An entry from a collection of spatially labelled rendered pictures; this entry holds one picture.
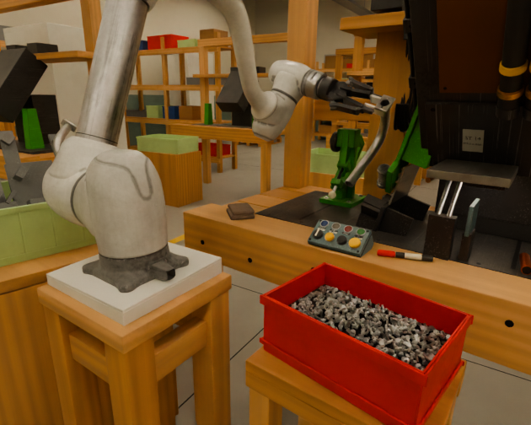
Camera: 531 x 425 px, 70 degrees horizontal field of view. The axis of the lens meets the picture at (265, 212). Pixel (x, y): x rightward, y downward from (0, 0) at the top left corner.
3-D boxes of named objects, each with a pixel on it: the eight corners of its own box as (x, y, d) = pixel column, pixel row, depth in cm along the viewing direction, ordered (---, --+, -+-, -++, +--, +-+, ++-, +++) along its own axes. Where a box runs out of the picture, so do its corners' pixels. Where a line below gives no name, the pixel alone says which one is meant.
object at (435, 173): (507, 194, 76) (511, 179, 75) (424, 182, 85) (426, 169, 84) (522, 167, 106) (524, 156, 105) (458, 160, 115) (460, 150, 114)
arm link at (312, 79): (313, 62, 127) (329, 67, 124) (318, 83, 134) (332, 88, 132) (298, 82, 125) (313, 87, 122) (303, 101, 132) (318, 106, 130)
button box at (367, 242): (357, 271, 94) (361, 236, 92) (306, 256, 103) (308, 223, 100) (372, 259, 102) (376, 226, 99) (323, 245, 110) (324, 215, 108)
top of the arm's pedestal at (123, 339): (123, 355, 71) (121, 337, 70) (38, 303, 88) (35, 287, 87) (232, 288, 96) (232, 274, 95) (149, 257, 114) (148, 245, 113)
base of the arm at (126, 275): (136, 300, 76) (132, 275, 74) (80, 271, 89) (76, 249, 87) (202, 267, 89) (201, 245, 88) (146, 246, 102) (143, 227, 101)
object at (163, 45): (218, 173, 643) (216, 26, 576) (121, 158, 767) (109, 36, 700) (238, 169, 687) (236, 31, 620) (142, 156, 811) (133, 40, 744)
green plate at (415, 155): (417, 186, 103) (450, 110, 94) (388, 174, 107) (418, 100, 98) (428, 179, 112) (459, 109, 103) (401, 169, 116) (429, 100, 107)
